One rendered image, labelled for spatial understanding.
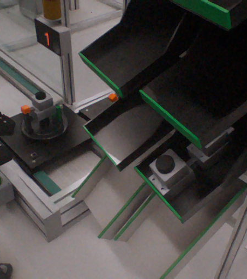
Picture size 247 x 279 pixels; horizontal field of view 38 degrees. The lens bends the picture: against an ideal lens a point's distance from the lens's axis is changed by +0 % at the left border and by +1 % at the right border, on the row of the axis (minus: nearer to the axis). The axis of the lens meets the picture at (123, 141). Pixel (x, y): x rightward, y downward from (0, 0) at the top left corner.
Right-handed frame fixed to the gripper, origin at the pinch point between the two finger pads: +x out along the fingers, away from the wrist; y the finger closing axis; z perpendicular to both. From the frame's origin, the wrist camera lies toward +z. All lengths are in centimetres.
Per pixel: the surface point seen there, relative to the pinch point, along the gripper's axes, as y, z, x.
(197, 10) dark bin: -45, 12, -47
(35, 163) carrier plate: -1.9, 11.5, 7.8
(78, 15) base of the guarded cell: 96, 98, 18
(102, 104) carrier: 8.0, 43.0, 7.6
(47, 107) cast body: 6.8, 21.9, -1.2
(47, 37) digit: 16.9, 30.5, -16.1
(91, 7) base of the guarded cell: 101, 112, 18
